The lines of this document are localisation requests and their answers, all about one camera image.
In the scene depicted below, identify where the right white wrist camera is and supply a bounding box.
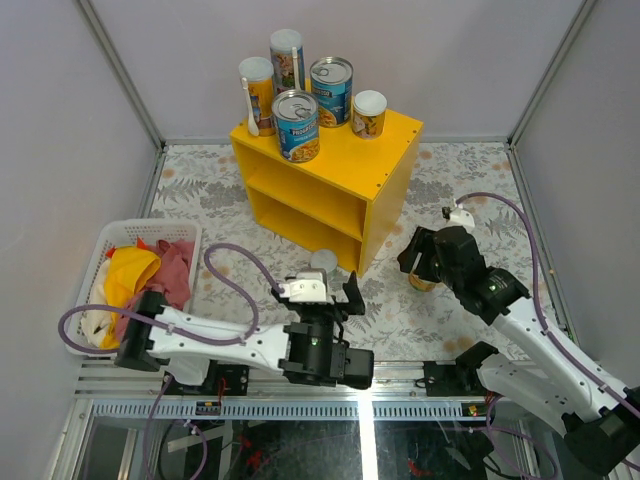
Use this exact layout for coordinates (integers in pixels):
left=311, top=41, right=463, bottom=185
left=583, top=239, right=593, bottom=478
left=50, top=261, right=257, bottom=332
left=442, top=205, right=475, bottom=233

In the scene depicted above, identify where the short grey can clear lid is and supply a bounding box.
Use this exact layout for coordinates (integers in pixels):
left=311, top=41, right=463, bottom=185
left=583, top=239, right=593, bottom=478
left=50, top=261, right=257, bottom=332
left=309, top=248, right=338, bottom=279

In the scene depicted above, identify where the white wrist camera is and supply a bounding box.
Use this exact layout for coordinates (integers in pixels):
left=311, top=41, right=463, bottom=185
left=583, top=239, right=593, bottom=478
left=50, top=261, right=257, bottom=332
left=279, top=268, right=332, bottom=303
left=442, top=205, right=475, bottom=233

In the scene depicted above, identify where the yellow wooden shelf cabinet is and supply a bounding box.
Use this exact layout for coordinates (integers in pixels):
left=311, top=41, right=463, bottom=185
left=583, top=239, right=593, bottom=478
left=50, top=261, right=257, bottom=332
left=230, top=110, right=423, bottom=274

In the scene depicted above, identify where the aluminium front rail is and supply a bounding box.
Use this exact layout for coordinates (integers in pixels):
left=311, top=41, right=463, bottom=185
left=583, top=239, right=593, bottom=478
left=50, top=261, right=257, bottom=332
left=74, top=359, right=491, bottom=421

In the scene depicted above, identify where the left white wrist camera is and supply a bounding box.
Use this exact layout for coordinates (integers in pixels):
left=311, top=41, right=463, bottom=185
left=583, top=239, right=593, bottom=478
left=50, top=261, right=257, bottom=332
left=279, top=268, right=332, bottom=303

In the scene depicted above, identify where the small yellow can white lid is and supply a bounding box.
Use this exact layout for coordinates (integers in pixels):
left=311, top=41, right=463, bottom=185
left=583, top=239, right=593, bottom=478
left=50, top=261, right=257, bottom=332
left=351, top=90, right=387, bottom=139

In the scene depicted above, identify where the yellow cloth in basket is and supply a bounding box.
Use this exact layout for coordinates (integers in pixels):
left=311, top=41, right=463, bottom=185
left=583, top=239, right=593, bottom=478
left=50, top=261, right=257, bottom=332
left=98, top=244, right=164, bottom=350

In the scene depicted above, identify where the white cloth in basket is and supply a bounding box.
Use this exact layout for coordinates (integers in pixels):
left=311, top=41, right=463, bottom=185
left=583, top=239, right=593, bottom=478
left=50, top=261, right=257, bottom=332
left=81, top=259, right=119, bottom=350

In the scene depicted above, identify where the pink cloth in basket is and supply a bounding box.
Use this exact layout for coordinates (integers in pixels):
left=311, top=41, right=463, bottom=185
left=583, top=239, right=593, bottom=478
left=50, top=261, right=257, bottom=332
left=121, top=238, right=195, bottom=311

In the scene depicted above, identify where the blue can silver pull-tab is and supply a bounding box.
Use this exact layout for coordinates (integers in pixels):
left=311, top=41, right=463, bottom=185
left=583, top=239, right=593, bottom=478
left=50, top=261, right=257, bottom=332
left=310, top=56, right=353, bottom=128

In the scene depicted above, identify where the white plastic laundry basket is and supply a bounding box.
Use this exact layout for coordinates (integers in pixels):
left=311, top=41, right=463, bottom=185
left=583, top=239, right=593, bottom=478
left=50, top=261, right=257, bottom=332
left=64, top=218, right=204, bottom=359

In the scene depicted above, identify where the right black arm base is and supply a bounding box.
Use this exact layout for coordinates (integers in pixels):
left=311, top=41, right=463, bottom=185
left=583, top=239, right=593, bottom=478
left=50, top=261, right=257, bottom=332
left=423, top=341, right=499, bottom=397

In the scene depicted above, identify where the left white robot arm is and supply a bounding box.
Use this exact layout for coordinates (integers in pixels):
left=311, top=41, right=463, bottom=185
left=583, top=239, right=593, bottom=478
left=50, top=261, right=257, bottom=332
left=115, top=269, right=374, bottom=395

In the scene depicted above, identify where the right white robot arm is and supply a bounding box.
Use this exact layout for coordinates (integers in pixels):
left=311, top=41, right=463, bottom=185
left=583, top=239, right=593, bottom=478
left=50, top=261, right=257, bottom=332
left=397, top=226, right=639, bottom=476

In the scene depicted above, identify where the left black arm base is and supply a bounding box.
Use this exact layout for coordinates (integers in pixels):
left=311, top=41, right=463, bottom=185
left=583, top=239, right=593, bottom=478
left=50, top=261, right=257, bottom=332
left=163, top=361, right=250, bottom=399

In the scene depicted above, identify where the tall can with white spoon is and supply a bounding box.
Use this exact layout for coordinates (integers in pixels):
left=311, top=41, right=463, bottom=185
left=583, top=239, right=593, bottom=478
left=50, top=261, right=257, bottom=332
left=270, top=29, right=306, bottom=95

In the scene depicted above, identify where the wide yellow can clear lid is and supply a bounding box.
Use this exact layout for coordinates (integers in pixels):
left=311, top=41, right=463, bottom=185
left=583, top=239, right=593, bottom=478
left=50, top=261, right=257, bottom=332
left=408, top=272, right=438, bottom=293

